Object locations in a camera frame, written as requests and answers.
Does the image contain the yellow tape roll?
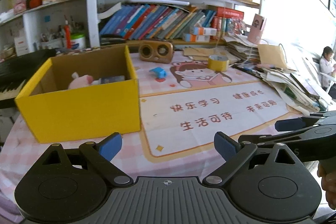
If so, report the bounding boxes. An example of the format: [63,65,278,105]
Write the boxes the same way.
[207,55,230,72]

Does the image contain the blue plastic toy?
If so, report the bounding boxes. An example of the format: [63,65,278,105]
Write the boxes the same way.
[149,67,167,79]

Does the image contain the person's right hand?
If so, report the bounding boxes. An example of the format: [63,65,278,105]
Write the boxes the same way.
[317,163,336,210]

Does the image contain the pile of papers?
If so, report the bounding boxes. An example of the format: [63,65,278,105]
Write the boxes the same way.
[190,32,335,115]

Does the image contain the seated child in background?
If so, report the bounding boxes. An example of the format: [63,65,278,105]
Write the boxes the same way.
[319,46,335,90]

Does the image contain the yellow cardboard box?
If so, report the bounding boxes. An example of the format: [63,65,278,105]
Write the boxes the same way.
[15,44,141,143]

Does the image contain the pink plush pig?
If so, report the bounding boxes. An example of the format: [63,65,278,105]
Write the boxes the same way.
[68,72,93,90]

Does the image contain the pink printed desk mat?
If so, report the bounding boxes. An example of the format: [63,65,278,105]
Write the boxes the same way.
[1,52,298,197]

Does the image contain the small grey pink box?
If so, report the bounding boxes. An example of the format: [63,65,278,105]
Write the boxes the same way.
[100,76,125,84]

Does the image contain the black electronic keyboard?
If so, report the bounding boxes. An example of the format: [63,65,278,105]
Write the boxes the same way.
[0,49,56,109]

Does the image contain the orange white medicine box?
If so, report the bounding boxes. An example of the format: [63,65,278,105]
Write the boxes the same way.
[182,27,217,43]

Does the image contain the green lid white jar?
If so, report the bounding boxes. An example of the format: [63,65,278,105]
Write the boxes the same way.
[71,33,86,50]

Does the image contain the brown retro radio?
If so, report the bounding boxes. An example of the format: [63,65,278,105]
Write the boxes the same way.
[138,40,174,64]

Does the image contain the row of leaning books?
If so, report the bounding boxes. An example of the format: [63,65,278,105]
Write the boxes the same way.
[99,3,244,40]

